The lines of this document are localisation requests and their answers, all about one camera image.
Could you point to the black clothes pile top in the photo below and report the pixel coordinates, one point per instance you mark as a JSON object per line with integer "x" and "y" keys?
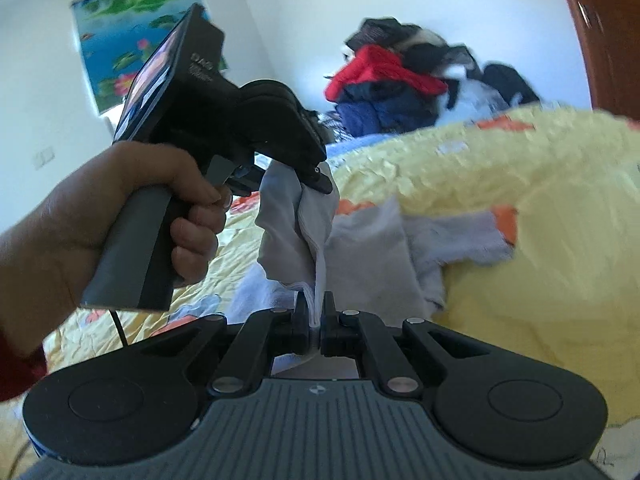
{"x": 426, "y": 53}

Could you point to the wall light switch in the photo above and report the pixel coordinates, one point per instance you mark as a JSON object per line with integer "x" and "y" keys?
{"x": 43, "y": 157}

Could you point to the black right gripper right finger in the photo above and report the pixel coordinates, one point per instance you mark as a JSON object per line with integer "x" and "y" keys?
{"x": 338, "y": 339}

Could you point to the grey white bundled clothes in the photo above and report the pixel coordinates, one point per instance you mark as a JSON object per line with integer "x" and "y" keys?
{"x": 468, "y": 100}

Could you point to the person left hand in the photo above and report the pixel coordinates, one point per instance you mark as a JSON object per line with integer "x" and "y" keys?
{"x": 49, "y": 257}

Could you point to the brown wooden door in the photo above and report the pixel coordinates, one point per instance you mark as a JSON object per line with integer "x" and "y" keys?
{"x": 608, "y": 33}

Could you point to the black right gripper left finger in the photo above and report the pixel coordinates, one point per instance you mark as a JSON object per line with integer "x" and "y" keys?
{"x": 293, "y": 333}

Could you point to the lavender small garment with lace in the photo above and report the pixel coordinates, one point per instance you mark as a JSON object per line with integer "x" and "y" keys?
{"x": 372, "y": 258}

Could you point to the lotus print roller blind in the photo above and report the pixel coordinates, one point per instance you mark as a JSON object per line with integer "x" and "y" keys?
{"x": 116, "y": 37}

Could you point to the yellow carrot print bedsheet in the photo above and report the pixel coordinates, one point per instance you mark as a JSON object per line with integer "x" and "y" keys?
{"x": 565, "y": 184}

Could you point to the light blue knitted blanket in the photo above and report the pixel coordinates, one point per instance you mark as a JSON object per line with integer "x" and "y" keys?
{"x": 360, "y": 147}

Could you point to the red padded jacket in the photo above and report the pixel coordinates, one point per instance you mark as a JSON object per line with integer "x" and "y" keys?
{"x": 373, "y": 63}

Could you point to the navy blue quilted jacket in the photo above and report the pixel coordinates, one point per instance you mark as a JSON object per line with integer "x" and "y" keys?
{"x": 384, "y": 107}

